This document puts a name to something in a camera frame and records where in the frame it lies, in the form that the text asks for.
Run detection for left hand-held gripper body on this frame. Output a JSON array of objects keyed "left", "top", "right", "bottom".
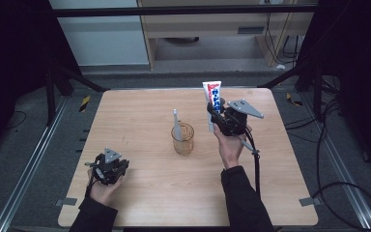
[{"left": 84, "top": 147, "right": 125, "bottom": 187}]

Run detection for black metal stand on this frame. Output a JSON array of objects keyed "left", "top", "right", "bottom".
[
  {"left": 257, "top": 62, "right": 326, "bottom": 123},
  {"left": 43, "top": 62, "right": 110, "bottom": 128}
]

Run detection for amber glass cup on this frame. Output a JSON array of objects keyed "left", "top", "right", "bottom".
[{"left": 170, "top": 122, "right": 196, "bottom": 157}]

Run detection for grey tape piece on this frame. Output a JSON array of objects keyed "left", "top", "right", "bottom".
[
  {"left": 55, "top": 197, "right": 78, "bottom": 207},
  {"left": 299, "top": 196, "right": 323, "bottom": 208}
]

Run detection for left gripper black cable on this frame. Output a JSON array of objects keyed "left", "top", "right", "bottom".
[{"left": 84, "top": 178, "right": 95, "bottom": 199}]

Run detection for light wooden desk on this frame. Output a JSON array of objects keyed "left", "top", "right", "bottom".
[{"left": 137, "top": 0, "right": 320, "bottom": 71}]

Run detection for white toothpaste tube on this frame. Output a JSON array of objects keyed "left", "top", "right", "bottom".
[{"left": 201, "top": 80, "right": 223, "bottom": 133}]

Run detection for dark curtain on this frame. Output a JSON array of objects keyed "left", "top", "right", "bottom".
[
  {"left": 0, "top": 0, "right": 80, "bottom": 163},
  {"left": 298, "top": 0, "right": 371, "bottom": 180}
]

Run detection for aluminium floor rail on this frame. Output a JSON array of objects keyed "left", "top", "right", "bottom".
[
  {"left": 299, "top": 92, "right": 371, "bottom": 232},
  {"left": 0, "top": 96, "right": 71, "bottom": 232}
]

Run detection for yellow black tape strip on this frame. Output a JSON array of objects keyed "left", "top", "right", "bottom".
[
  {"left": 285, "top": 92, "right": 303, "bottom": 107},
  {"left": 78, "top": 95, "right": 92, "bottom": 113}
]

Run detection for black horizontal bar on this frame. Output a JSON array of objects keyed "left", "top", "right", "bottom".
[{"left": 49, "top": 4, "right": 319, "bottom": 18}]

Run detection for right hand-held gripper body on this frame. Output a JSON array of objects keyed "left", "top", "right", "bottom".
[{"left": 220, "top": 99, "right": 266, "bottom": 137}]

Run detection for black hanging desk cables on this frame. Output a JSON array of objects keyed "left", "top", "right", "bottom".
[{"left": 264, "top": 12, "right": 303, "bottom": 66}]

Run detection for person's left hand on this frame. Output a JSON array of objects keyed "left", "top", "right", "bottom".
[{"left": 87, "top": 168, "right": 126, "bottom": 208}]

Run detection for person's right hand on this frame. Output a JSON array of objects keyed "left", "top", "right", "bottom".
[{"left": 213, "top": 123, "right": 253, "bottom": 170}]

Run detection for white cabinet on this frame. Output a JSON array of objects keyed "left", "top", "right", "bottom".
[{"left": 48, "top": 0, "right": 151, "bottom": 68}]

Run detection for long black floor cable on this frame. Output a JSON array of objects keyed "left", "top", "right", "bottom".
[{"left": 311, "top": 96, "right": 371, "bottom": 232}]

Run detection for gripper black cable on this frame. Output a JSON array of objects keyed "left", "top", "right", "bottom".
[
  {"left": 84, "top": 178, "right": 95, "bottom": 199},
  {"left": 237, "top": 126, "right": 262, "bottom": 198}
]

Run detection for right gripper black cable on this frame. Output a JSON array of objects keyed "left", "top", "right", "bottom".
[{"left": 237, "top": 126, "right": 262, "bottom": 198}]

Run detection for white electric toothbrush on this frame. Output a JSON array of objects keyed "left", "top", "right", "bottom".
[{"left": 172, "top": 108, "right": 185, "bottom": 143}]

